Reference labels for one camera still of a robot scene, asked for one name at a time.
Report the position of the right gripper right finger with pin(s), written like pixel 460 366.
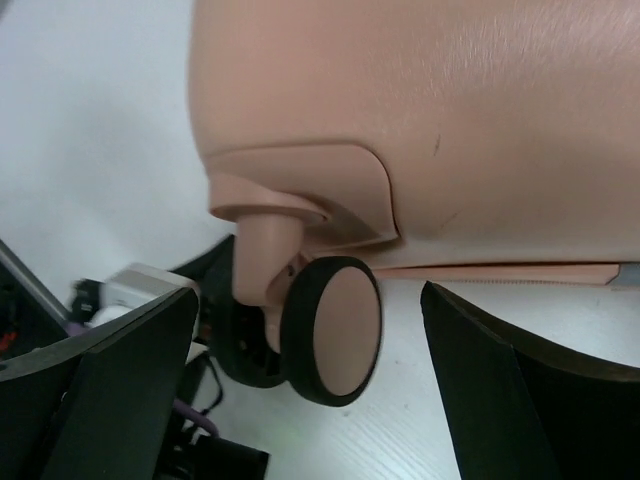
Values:
pixel 519 406

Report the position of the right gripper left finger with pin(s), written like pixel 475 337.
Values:
pixel 96 405

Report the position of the pink hard-shell suitcase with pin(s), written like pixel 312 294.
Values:
pixel 348 141

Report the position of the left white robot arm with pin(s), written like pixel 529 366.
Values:
pixel 227 339

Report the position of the aluminium frame rail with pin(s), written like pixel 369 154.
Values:
pixel 33 286

